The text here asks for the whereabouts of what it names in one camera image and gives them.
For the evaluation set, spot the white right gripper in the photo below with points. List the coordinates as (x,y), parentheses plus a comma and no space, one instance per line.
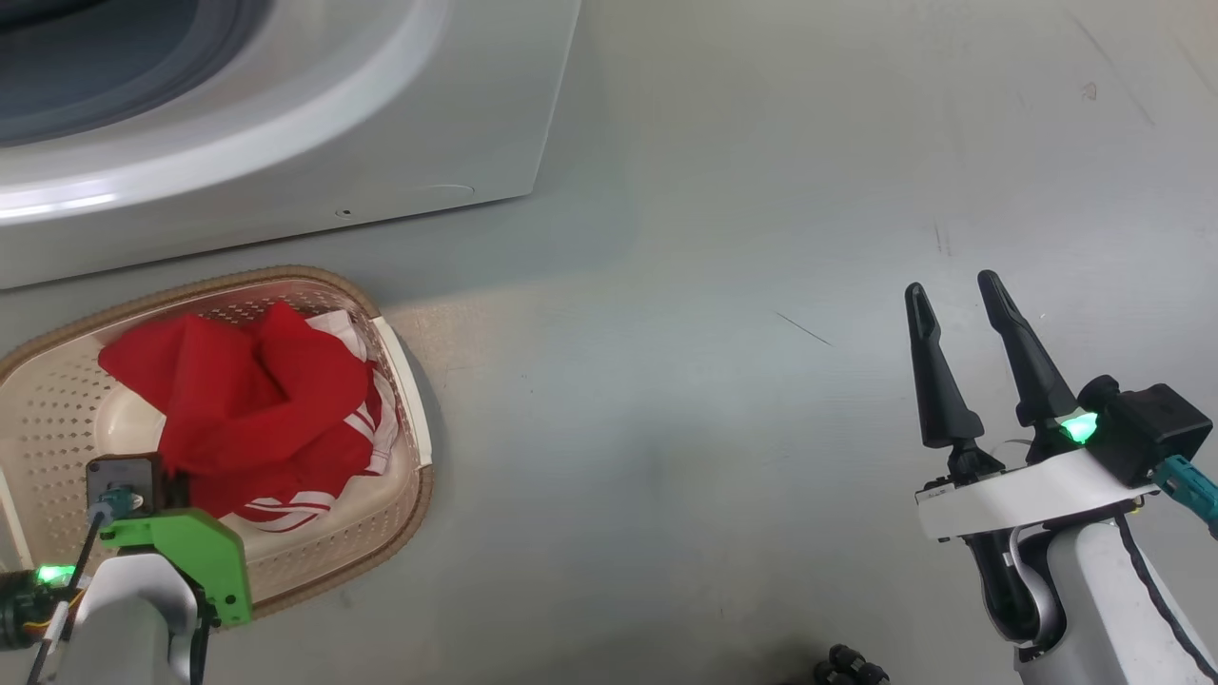
(1018,495)

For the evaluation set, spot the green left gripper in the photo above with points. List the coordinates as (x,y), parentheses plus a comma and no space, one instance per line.
(209,552)

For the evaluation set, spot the red white-striped garment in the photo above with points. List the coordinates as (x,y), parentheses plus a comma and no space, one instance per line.
(247,400)

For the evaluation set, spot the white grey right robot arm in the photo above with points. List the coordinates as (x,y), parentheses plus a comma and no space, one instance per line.
(1085,609)

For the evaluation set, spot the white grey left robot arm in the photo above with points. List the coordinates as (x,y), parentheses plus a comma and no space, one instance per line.
(124,628)

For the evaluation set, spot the cream perforated laundry basket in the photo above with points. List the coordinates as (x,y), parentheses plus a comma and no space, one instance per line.
(57,409)

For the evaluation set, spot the white front-load washing machine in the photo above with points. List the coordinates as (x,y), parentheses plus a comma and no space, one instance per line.
(381,124)

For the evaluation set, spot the black ribbed base part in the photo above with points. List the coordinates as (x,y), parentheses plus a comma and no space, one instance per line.
(852,666)

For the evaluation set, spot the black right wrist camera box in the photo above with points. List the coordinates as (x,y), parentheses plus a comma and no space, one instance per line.
(1151,428)

